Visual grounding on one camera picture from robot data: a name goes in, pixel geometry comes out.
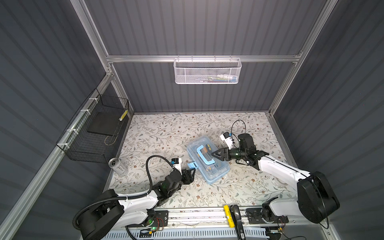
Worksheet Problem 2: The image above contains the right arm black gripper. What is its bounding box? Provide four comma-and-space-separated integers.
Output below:
211, 146, 246, 162

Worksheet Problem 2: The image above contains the light blue toolbox base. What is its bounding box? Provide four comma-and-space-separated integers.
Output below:
188, 156, 230, 184

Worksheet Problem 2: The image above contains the yellow black screwdriver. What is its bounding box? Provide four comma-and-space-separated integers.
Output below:
203, 144, 212, 153

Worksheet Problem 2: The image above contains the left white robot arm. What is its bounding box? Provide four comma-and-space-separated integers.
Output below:
72, 157, 196, 240

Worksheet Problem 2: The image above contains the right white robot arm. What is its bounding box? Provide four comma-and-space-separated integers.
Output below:
211, 133, 340, 224

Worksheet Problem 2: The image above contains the yellow tube in basket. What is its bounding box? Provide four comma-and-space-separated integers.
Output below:
119, 110, 129, 122

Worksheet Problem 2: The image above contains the black foam pad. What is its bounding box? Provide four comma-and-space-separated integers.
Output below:
87, 112, 122, 137

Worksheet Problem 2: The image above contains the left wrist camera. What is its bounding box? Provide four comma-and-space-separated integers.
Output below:
171, 158, 182, 173

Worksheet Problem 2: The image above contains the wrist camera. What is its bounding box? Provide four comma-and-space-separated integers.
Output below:
220, 132, 235, 150
171, 158, 182, 173

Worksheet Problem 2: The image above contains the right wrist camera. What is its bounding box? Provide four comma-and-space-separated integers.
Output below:
220, 132, 235, 150

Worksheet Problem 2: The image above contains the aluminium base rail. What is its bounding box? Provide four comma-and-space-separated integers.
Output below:
155, 206, 321, 228

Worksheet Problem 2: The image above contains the black handle tool on rail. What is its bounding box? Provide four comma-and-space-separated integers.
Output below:
230, 205, 246, 240

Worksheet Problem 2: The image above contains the yellow marker on rail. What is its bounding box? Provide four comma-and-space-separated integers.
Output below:
223, 205, 235, 228

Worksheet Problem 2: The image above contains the white wire mesh basket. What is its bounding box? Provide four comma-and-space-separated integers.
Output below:
173, 58, 242, 85

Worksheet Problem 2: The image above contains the black wire basket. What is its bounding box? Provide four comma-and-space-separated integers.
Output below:
57, 90, 130, 164

